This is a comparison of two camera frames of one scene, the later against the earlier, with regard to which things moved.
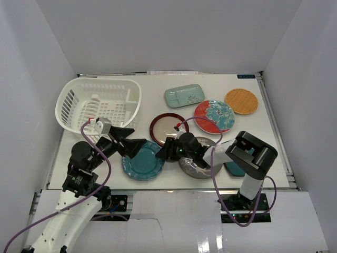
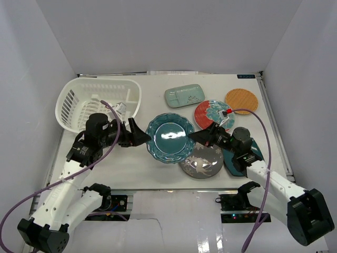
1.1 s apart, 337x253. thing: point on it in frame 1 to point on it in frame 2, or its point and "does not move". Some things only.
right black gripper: [165, 153] to [205, 136]
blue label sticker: [246, 76] does not move
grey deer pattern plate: [190, 168] does not move
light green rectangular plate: [185, 95] does not move
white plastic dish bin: [118, 99] does not move
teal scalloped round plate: [145, 165] to [170, 142]
